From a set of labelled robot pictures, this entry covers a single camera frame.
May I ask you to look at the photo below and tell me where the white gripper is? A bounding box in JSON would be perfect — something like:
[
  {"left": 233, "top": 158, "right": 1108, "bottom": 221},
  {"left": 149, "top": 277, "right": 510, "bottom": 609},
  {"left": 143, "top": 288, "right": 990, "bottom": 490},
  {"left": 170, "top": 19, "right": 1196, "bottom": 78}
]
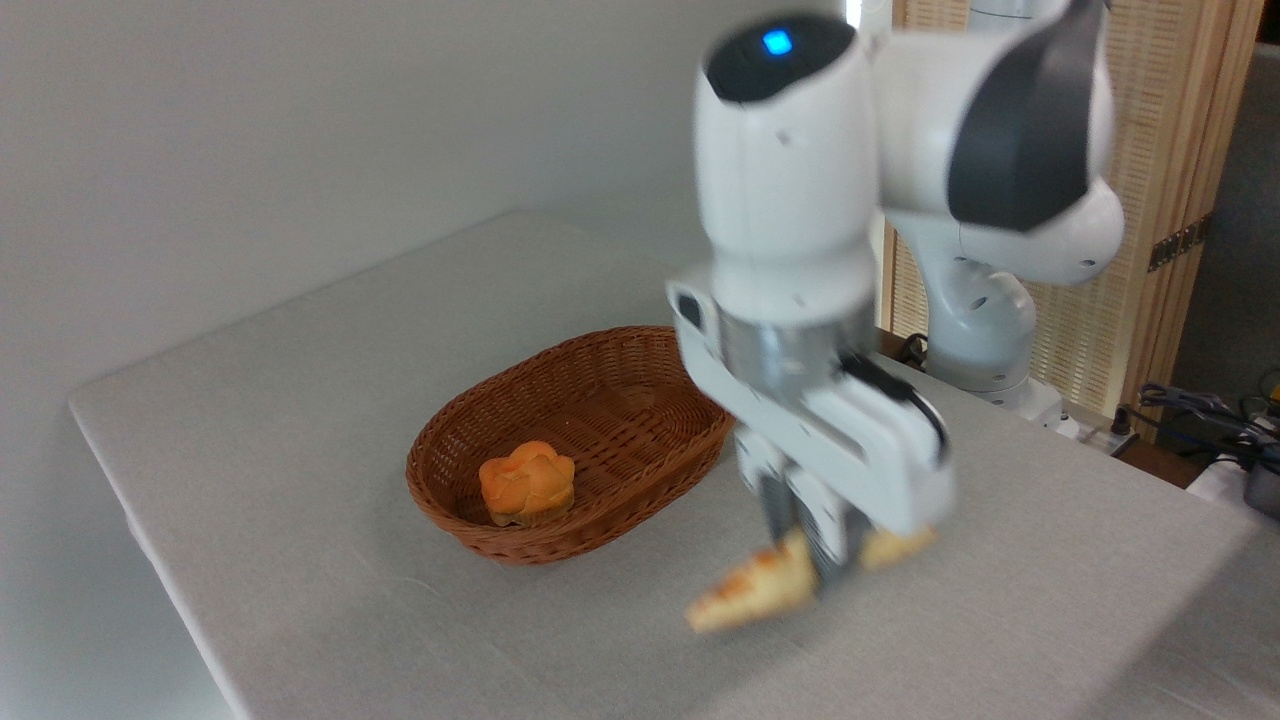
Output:
[{"left": 667, "top": 282, "right": 957, "bottom": 598}]

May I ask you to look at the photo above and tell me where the braided golden bread loaf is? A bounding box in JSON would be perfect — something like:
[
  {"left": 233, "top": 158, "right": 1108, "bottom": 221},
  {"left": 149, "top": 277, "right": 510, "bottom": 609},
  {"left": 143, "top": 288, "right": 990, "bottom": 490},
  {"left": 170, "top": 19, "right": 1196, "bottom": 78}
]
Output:
[{"left": 684, "top": 524, "right": 941, "bottom": 635}]

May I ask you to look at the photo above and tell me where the brown wicker oval basket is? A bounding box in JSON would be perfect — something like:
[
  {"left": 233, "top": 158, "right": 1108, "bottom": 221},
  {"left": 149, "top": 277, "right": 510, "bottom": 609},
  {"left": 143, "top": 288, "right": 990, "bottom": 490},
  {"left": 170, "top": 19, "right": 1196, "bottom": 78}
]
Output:
[{"left": 405, "top": 325, "right": 738, "bottom": 567}]

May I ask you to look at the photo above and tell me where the orange flower-shaped bun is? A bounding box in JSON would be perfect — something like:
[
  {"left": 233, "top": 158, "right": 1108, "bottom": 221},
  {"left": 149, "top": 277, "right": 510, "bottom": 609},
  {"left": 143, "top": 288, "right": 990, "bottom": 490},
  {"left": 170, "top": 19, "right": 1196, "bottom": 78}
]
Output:
[{"left": 478, "top": 440, "right": 577, "bottom": 528}]

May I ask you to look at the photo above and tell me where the white power strip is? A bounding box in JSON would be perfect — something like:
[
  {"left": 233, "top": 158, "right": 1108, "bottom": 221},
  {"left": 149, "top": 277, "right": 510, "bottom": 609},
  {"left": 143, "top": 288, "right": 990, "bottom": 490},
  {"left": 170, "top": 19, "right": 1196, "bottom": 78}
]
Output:
[{"left": 1072, "top": 418, "right": 1139, "bottom": 458}]

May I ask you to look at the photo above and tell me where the grey tablecloth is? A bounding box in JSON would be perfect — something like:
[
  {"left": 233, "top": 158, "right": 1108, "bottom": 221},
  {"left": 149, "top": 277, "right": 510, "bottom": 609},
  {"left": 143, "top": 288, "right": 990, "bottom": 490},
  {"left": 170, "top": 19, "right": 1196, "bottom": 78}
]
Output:
[{"left": 68, "top": 208, "right": 1280, "bottom": 720}]

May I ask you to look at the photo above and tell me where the dark metal screen hinge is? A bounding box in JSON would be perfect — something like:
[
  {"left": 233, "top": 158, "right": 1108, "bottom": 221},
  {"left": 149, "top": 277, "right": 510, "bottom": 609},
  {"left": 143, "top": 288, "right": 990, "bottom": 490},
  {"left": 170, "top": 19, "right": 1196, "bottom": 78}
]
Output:
[{"left": 1147, "top": 212, "right": 1214, "bottom": 274}]

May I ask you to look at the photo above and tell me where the wooden bamboo folding screen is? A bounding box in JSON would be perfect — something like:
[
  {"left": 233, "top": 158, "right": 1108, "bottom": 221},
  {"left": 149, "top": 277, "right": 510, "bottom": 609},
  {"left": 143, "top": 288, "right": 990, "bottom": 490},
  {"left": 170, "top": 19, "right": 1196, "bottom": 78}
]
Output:
[{"left": 884, "top": 0, "right": 1267, "bottom": 443}]

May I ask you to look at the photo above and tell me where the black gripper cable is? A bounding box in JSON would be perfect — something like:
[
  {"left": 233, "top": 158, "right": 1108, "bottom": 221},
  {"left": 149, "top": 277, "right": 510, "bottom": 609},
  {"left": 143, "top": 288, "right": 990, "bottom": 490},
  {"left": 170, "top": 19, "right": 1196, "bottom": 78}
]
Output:
[{"left": 838, "top": 353, "right": 952, "bottom": 468}]

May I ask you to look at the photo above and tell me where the bundle of dark cables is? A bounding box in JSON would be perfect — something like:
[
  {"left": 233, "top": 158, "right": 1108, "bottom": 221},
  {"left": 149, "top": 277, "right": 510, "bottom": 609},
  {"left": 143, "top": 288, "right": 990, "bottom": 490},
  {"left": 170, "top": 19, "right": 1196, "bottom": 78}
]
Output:
[{"left": 1134, "top": 370, "right": 1280, "bottom": 473}]

